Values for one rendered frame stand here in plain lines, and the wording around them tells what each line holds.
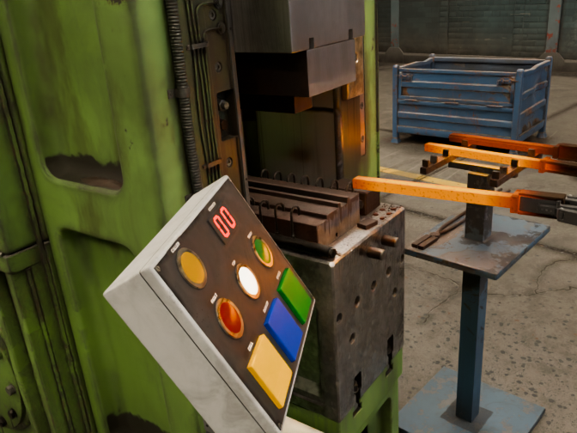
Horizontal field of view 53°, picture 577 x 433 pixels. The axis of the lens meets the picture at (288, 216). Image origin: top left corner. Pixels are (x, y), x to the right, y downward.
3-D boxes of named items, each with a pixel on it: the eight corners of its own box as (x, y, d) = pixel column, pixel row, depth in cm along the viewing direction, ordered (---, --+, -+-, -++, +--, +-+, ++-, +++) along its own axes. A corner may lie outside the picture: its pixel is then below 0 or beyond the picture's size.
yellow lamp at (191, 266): (215, 277, 76) (210, 247, 74) (190, 293, 73) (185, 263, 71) (197, 272, 78) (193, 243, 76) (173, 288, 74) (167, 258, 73)
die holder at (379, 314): (404, 344, 172) (405, 205, 155) (340, 423, 143) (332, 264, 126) (257, 299, 203) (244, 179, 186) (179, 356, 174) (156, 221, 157)
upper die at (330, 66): (355, 81, 134) (355, 38, 130) (309, 97, 119) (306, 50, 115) (220, 75, 157) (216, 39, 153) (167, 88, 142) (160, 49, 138)
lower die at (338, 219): (360, 221, 147) (359, 190, 144) (318, 252, 132) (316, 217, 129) (233, 197, 170) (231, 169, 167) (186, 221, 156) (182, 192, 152)
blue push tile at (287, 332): (303, 332, 92) (277, 295, 90) (296, 361, 85) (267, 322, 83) (294, 336, 92) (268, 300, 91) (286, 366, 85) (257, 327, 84)
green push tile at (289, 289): (312, 299, 101) (289, 266, 99) (306, 323, 94) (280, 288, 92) (303, 303, 101) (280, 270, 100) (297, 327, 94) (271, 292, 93)
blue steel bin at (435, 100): (547, 136, 530) (556, 55, 502) (516, 159, 475) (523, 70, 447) (428, 123, 603) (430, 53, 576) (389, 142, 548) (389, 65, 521)
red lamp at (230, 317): (251, 326, 78) (248, 298, 76) (229, 344, 75) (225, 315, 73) (233, 320, 80) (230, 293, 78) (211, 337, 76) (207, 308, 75)
